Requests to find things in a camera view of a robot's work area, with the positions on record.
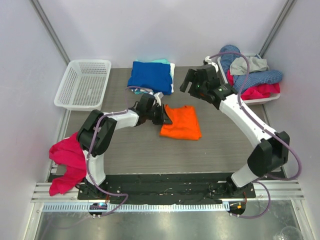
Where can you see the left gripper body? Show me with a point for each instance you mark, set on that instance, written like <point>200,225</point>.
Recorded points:
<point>158,114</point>

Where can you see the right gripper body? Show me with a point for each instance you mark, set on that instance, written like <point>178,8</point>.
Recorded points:
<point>193,81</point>

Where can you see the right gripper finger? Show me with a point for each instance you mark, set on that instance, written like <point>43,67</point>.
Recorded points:
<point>196,91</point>
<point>189,78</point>

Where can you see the orange t-shirt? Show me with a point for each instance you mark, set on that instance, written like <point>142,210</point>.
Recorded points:
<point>185,124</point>

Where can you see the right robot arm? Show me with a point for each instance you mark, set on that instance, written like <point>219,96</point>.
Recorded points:
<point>269,146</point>

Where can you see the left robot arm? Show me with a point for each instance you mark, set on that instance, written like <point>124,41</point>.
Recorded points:
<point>96,133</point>

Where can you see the folded white t-shirt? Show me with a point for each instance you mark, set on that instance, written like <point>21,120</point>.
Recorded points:
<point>172,72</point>

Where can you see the folded blue t-shirt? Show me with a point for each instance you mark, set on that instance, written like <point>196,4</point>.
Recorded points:
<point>151,75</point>

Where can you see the grey t-shirt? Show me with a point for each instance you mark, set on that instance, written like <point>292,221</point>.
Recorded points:
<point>239,66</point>

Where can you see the folded teal t-shirt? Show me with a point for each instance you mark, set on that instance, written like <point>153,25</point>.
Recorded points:
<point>160,61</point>

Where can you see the blue checkered shirt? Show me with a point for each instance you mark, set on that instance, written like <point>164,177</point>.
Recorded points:
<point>257,78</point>

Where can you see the pink t-shirt in bin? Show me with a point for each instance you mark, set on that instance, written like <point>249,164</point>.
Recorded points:
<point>257,92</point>

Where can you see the white plastic bin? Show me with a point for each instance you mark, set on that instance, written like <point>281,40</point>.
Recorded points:
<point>248,102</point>

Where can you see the white perforated plastic basket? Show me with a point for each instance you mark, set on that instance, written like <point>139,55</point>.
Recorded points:
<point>83,85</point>

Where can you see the pink cloth on table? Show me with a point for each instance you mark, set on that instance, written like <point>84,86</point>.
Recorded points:
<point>69,153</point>

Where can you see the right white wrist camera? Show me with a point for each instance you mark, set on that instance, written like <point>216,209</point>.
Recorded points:
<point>208,61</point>

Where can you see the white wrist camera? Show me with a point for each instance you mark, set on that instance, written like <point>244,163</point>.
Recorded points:
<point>208,61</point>
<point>158,96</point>

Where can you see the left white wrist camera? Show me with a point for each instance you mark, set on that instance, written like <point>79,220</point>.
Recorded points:
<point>158,96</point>

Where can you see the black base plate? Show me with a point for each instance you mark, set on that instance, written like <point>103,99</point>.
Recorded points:
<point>165,189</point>

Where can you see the right corner metal post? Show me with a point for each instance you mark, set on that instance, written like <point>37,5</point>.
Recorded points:
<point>280,20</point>

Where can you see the corner metal post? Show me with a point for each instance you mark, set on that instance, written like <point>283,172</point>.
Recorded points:
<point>50,30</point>
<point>280,20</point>

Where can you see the white slotted cable duct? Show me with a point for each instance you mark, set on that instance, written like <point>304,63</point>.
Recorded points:
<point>95,207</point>

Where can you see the aluminium rail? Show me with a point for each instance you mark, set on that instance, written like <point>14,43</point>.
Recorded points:
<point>278,190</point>

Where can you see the left corner metal post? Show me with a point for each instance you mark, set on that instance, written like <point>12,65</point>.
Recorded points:
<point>50,30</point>

